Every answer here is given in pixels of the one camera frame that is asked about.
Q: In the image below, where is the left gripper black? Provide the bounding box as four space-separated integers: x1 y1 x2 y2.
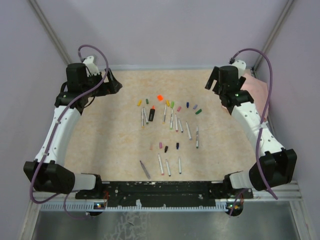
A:
82 67 122 98

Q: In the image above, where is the black orange highlighter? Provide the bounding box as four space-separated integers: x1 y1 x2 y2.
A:
148 105 156 122

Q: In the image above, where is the green cap white marker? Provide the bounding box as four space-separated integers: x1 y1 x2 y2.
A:
142 107 149 125

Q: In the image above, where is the orange highlighter cap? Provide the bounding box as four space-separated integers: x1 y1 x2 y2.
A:
157 95 164 101

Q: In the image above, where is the lime cap white marker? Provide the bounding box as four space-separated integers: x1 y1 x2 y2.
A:
170 108 174 130

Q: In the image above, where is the lilac cap paint marker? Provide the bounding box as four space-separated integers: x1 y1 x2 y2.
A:
185 121 192 141

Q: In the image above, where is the pink cap paint marker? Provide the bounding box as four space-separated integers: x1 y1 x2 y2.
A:
174 113 179 132

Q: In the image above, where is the yellow marker pen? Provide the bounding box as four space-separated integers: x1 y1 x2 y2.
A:
162 104 167 124

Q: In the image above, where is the blue cap white marker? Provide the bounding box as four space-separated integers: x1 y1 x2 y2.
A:
177 118 184 133

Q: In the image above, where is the pink cap white marker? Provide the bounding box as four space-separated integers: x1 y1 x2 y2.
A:
158 153 165 176

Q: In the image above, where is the grey transparent pen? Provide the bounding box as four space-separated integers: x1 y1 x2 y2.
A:
139 160 151 180

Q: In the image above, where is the black cap white marker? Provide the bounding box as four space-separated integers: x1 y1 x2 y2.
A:
165 159 172 177

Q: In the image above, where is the small blue cap marker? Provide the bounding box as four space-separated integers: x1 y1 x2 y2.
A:
178 156 182 175

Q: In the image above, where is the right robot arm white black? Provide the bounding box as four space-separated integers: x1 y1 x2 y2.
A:
205 65 297 198

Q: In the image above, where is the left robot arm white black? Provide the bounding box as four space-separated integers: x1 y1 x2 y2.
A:
23 63 122 199

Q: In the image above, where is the pink cloth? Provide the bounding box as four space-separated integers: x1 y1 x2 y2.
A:
240 72 269 117

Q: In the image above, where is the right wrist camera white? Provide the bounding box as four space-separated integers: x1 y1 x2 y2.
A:
229 58 247 77

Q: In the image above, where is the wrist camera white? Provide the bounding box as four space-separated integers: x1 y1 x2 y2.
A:
229 58 247 77
82 55 100 77

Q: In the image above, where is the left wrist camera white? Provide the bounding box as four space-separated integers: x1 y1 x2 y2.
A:
82 55 100 77

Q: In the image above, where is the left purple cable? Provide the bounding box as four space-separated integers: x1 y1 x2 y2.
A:
29 44 110 220

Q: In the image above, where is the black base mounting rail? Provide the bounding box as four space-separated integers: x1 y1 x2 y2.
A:
75 181 253 208

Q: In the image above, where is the grey slotted cable duct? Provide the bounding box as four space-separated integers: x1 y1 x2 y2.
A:
39 201 237 211

